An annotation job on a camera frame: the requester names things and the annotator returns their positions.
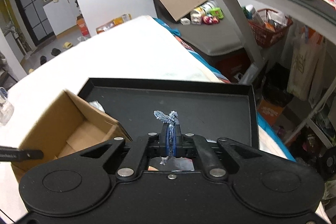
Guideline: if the orange carton by wall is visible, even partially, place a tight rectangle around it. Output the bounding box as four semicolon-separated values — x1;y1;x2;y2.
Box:
76;15;89;36

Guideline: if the yellow slipper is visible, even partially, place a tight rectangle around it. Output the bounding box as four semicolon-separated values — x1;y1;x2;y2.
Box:
63;42;73;49

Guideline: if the white tin can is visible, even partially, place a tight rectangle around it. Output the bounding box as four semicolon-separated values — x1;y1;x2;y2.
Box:
201;0;218;15

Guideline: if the denim bunny soft toy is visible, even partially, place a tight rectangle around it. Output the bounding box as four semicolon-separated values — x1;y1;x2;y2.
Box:
154;110;180;165

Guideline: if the white kitchen cabinet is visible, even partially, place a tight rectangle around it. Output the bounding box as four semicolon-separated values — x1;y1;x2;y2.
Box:
43;0;80;36

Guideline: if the black slipper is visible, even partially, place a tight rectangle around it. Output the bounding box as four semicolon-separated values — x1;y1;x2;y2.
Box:
40;56;47;64
51;48;61;57

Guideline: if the clear plastic jar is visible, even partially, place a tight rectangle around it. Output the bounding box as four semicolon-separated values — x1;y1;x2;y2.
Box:
0;87;14;125

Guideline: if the brown cardboard box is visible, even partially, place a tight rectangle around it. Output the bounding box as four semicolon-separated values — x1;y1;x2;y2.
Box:
11;90;132;181

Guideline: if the dark grey bench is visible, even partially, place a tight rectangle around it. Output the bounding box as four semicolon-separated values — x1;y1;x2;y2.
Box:
167;12;244;57

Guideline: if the white canvas tote bag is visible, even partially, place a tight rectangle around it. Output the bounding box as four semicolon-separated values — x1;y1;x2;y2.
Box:
287;27;323;101

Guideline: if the red plastic basket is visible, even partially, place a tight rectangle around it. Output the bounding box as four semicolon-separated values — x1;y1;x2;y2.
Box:
245;5;293;48

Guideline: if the red pink small toy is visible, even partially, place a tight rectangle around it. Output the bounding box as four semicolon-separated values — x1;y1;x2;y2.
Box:
202;15;220;25

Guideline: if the white glass-top side table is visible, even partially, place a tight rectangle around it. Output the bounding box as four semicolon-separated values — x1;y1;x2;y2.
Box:
215;0;335;85

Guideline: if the black shallow tray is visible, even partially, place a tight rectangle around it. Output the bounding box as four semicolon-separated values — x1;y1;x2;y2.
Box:
78;78;259;148

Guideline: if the green small toy box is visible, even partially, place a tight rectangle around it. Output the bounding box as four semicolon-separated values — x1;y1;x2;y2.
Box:
209;7;224;20

